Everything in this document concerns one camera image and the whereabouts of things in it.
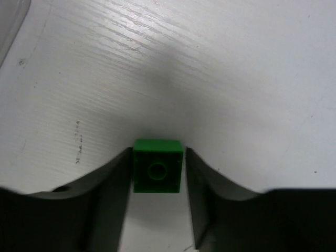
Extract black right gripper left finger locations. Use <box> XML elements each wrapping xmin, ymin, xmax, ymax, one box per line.
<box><xmin>1</xmin><ymin>148</ymin><xmax>132</xmax><ymax>251</ymax></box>

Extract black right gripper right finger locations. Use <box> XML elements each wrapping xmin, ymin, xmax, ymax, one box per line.
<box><xmin>185</xmin><ymin>148</ymin><xmax>335</xmax><ymax>251</ymax></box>

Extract small green lego cube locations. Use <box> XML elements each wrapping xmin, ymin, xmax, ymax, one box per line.
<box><xmin>133</xmin><ymin>139</ymin><xmax>184</xmax><ymax>193</ymax></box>

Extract clear drawer container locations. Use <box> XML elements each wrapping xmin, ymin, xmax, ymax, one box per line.
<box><xmin>0</xmin><ymin>0</ymin><xmax>31</xmax><ymax>65</ymax></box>

